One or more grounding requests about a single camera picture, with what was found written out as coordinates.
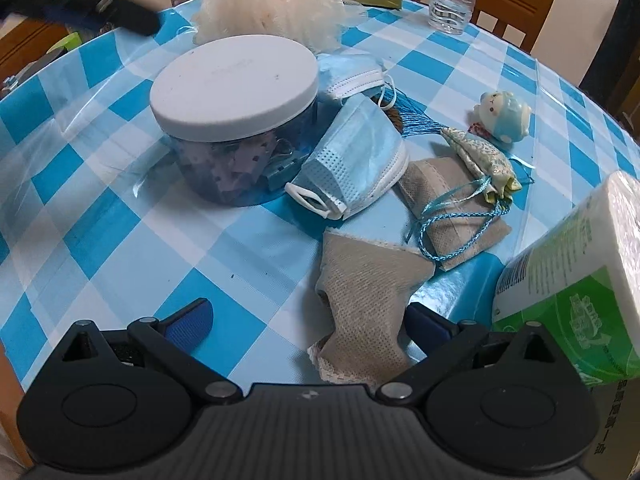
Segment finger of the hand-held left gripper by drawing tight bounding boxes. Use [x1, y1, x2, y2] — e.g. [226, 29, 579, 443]
[97, 0, 162, 37]

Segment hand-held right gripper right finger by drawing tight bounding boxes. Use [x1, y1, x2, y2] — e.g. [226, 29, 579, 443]
[376, 302, 571, 406]

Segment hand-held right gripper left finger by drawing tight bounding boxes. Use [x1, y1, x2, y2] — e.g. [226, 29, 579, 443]
[60, 297, 243, 406]

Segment clear jar with white lid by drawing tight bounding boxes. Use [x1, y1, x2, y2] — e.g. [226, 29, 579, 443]
[150, 35, 321, 206]

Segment floral sachet with blue tassel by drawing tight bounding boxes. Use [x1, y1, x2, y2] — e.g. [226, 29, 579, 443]
[390, 87, 536, 263]

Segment green plastic item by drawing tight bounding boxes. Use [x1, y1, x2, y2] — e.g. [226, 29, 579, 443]
[47, 32, 83, 56]

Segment wooden cabinet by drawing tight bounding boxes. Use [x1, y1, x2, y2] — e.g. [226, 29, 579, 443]
[0, 15, 71, 86]

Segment grey cloth pouch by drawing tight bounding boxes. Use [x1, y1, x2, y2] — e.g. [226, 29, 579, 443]
[397, 157, 513, 273]
[307, 227, 436, 386]

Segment blue checked tablecloth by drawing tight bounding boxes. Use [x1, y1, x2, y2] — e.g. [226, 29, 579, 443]
[0, 0, 640, 411]

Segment white mesh bath sponge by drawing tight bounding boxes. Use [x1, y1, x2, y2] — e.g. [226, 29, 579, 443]
[192, 0, 346, 53]

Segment green tissue paper pack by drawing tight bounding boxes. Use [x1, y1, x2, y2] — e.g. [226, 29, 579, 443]
[490, 170, 640, 386]

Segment blue face mask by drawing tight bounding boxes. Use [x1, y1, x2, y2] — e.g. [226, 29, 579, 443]
[285, 95, 410, 221]
[315, 50, 398, 108]

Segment cardboard box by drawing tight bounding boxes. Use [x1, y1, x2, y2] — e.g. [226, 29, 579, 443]
[582, 375, 640, 480]

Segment small blue sheep toy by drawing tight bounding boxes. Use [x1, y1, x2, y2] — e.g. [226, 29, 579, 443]
[470, 90, 532, 145]

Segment dark furniture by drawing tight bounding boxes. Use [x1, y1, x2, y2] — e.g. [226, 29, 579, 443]
[580, 0, 640, 126]

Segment wooden chair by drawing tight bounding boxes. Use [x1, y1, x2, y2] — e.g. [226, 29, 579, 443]
[410, 0, 556, 53]

